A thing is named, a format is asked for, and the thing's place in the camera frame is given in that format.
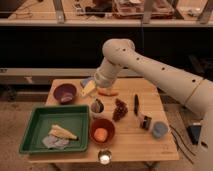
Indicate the yellow sponge gripper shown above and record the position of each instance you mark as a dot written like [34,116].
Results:
[90,87]

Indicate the yellow corn cob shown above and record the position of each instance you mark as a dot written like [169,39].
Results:
[60,132]

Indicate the grey blue towel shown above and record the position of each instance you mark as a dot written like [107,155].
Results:
[51,141]

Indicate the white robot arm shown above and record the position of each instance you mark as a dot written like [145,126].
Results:
[192,91]

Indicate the blue plastic cup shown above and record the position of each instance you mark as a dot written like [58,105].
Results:
[159,130]

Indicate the blue sponge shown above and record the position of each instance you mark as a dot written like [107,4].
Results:
[85,81]

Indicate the orange carrot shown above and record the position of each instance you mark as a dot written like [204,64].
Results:
[107,92]

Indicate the purple bowl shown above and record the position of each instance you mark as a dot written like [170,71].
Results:
[65,93]

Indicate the brown grape bunch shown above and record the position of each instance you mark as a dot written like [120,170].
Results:
[120,111]

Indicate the orange bowl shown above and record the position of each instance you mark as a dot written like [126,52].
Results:
[102,123]

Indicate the orange ball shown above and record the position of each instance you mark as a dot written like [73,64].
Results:
[100,134]

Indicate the green plastic tray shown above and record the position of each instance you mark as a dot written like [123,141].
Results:
[74,118]

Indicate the wooden table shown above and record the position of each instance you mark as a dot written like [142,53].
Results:
[130,143]

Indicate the small dark box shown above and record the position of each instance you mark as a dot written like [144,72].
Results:
[145,122]

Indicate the black foot pedal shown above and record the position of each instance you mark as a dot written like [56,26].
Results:
[194,133]

